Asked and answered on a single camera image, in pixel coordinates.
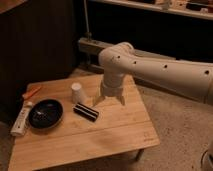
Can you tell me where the white paper cup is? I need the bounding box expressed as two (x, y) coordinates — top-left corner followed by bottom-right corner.
(71, 82), (87, 103)

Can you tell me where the vertical metal pole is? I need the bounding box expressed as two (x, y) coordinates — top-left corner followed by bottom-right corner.
(83, 0), (92, 41)

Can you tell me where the black striped block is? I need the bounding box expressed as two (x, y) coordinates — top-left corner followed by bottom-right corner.
(73, 103), (99, 122)

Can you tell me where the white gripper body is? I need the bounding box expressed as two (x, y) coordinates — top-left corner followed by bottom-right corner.
(100, 82), (123, 97)

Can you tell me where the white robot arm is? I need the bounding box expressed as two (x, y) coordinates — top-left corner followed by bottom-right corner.
(93, 42), (213, 105)

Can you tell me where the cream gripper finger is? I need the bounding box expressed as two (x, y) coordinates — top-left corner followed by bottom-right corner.
(93, 94), (105, 106)
(120, 96), (125, 106)

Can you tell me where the black bowl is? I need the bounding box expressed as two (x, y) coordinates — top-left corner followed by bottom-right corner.
(28, 99), (63, 129)

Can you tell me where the wooden low table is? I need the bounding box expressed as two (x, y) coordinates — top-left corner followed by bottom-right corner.
(7, 73), (161, 171)

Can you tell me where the wooden shelf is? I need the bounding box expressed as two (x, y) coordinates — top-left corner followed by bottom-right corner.
(90, 0), (213, 21)

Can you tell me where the orange marker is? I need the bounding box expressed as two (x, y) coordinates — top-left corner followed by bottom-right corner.
(22, 86), (42, 100)

